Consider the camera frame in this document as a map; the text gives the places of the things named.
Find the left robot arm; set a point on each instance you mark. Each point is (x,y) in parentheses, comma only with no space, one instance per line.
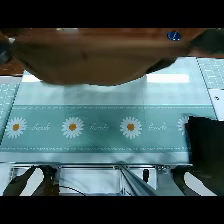
(20,183)

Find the blue round object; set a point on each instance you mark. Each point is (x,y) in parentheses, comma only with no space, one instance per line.
(174,35)

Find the brown T-shirt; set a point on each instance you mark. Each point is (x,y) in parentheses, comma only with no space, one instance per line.
(93,56)

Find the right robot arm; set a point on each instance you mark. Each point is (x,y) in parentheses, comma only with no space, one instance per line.
(200,183)

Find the white paper sheet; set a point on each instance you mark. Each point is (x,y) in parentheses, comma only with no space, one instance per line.
(219,106)

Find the silver frame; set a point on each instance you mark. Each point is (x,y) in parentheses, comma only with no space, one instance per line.
(136,185)

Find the black garment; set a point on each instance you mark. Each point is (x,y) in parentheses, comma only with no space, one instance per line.
(206,143)

